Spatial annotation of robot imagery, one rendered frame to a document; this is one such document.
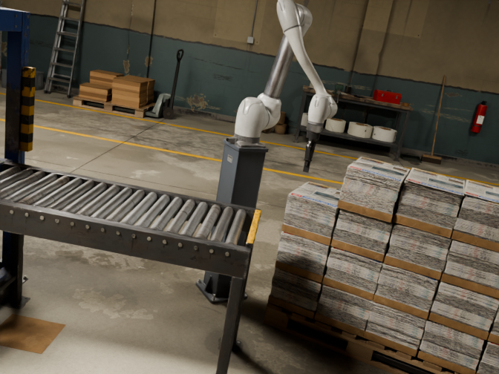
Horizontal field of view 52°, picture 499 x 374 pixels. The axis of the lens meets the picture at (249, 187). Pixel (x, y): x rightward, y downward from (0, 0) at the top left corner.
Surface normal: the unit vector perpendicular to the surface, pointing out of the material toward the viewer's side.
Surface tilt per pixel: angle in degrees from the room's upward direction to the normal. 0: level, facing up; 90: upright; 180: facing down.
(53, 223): 90
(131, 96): 91
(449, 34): 90
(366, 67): 90
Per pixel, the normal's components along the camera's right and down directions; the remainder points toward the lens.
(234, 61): -0.11, 0.28
